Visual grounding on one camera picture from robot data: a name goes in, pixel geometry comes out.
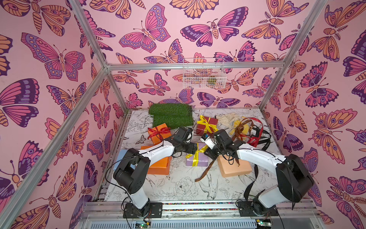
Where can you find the aluminium front rail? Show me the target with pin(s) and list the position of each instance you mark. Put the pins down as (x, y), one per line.
(221, 214)

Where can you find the dark red gift box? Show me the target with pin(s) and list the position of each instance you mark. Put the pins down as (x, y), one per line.
(207, 124)

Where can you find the red ribbon on small box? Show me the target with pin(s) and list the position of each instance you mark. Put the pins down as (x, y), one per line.
(160, 132)

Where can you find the yellow dotted work glove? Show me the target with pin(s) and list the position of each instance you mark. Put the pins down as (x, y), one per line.
(243, 127)

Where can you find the brown ribbon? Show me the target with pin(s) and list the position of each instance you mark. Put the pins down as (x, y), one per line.
(211, 129)

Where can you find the large orange gift box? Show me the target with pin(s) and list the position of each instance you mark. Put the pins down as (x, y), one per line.
(160, 166)

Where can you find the small orange gift box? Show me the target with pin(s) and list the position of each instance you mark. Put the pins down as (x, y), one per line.
(155, 140)

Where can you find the aluminium frame post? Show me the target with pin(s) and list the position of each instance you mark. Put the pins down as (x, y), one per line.
(301, 36)

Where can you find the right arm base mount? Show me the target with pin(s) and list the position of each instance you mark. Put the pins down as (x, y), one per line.
(254, 209)

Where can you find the white wire basket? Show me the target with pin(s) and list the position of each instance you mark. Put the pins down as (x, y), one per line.
(204, 75)

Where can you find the green artificial grass mat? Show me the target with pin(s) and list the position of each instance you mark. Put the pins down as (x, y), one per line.
(173, 115)

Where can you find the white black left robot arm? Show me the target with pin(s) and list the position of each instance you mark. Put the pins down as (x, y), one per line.
(132, 170)

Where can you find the light blue gift box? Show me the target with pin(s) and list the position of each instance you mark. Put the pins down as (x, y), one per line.
(121, 156)

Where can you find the peach gift box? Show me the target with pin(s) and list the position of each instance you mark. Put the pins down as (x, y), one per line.
(235, 169)

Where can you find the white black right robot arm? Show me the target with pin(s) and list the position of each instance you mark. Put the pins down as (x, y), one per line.
(293, 178)

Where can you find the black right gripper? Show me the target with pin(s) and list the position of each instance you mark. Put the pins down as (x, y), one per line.
(213, 151)

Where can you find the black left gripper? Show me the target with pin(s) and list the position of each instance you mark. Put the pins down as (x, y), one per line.
(192, 149)

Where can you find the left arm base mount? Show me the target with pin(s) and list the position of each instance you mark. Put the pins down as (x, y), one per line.
(150, 210)

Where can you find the beige knit work glove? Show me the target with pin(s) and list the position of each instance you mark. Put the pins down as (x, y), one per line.
(226, 121)

